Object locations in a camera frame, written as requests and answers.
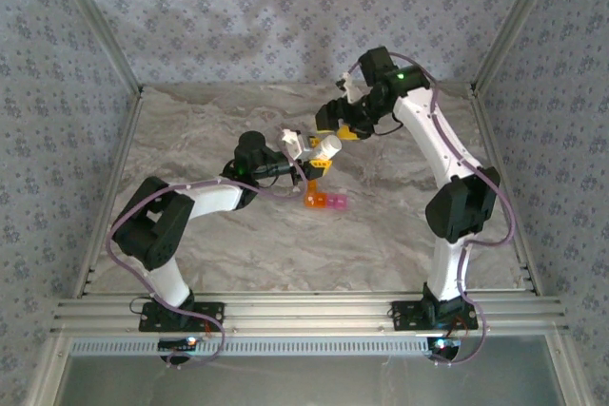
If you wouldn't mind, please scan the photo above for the white plastic pill bottle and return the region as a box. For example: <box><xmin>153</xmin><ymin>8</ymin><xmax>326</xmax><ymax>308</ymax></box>
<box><xmin>311</xmin><ymin>140</ymin><xmax>335</xmax><ymax>162</ymax></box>

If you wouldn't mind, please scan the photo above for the grey metal sheet panel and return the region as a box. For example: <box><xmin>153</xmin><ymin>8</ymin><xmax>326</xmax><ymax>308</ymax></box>
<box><xmin>56</xmin><ymin>335</ymin><xmax>565</xmax><ymax>406</ymax></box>

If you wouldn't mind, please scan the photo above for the aluminium side rail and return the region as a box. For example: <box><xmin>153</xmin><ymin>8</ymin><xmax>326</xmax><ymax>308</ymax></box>
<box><xmin>469</xmin><ymin>90</ymin><xmax>544</xmax><ymax>296</ymax></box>
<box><xmin>73</xmin><ymin>89</ymin><xmax>147</xmax><ymax>300</ymax></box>

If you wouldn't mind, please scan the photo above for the thin black camera cable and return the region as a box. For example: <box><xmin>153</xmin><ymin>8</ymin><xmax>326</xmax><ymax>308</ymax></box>
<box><xmin>373</xmin><ymin>110</ymin><xmax>406</xmax><ymax>137</ymax></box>
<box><xmin>256</xmin><ymin>168</ymin><xmax>305</xmax><ymax>189</ymax></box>

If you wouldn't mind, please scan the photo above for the thin black right camera cable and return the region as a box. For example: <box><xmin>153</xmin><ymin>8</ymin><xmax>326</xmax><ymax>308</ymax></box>
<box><xmin>373</xmin><ymin>110</ymin><xmax>406</xmax><ymax>137</ymax></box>

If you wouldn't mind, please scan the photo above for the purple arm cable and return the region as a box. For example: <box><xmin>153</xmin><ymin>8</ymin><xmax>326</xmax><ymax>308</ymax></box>
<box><xmin>107</xmin><ymin>158</ymin><xmax>308</xmax><ymax>370</ymax></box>
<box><xmin>387</xmin><ymin>51</ymin><xmax>518</xmax><ymax>369</ymax></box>

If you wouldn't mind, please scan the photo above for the aluminium frame post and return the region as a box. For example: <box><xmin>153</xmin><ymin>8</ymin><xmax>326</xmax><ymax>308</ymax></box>
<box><xmin>469</xmin><ymin>0</ymin><xmax>568</xmax><ymax>96</ymax></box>
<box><xmin>46</xmin><ymin>0</ymin><xmax>145</xmax><ymax>96</ymax></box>

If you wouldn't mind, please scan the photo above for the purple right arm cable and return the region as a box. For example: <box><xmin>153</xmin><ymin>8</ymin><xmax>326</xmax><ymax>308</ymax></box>
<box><xmin>387</xmin><ymin>51</ymin><xmax>518</xmax><ymax>369</ymax></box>

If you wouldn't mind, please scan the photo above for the grey slotted cable duct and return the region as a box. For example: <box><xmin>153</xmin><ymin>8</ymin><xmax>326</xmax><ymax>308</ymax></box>
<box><xmin>70</xmin><ymin>336</ymin><xmax>429</xmax><ymax>356</ymax></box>

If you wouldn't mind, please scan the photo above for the wide aluminium mounting rail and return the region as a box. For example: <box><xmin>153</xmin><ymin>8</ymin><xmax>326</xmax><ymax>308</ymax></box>
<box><xmin>49</xmin><ymin>290</ymin><xmax>570</xmax><ymax>337</ymax></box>

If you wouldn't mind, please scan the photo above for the small controller circuit board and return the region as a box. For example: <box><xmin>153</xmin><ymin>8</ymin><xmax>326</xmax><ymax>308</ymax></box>
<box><xmin>426</xmin><ymin>336</ymin><xmax>463</xmax><ymax>361</ymax></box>
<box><xmin>158</xmin><ymin>336</ymin><xmax>199</xmax><ymax>352</ymax></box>

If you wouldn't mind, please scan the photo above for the thin black left camera cable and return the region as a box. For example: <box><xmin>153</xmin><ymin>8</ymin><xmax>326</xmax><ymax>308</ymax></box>
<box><xmin>256</xmin><ymin>168</ymin><xmax>305</xmax><ymax>189</ymax></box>

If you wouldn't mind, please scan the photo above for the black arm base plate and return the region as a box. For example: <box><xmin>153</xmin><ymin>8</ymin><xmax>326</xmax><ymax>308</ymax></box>
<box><xmin>138</xmin><ymin>300</ymin><xmax>226</xmax><ymax>334</ymax></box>
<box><xmin>390</xmin><ymin>299</ymin><xmax>479</xmax><ymax>332</ymax></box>

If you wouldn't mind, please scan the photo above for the orange and pink pill organizer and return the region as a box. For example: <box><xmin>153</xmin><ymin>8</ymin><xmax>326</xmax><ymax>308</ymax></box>
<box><xmin>304</xmin><ymin>179</ymin><xmax>350</xmax><ymax>212</ymax></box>

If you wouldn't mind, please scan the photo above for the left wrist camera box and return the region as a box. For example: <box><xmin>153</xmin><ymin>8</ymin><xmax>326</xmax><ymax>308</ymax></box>
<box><xmin>279</xmin><ymin>128</ymin><xmax>311</xmax><ymax>161</ymax></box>

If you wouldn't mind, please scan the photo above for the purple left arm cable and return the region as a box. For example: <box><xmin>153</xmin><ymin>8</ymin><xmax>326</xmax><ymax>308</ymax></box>
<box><xmin>107</xmin><ymin>158</ymin><xmax>308</xmax><ymax>370</ymax></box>

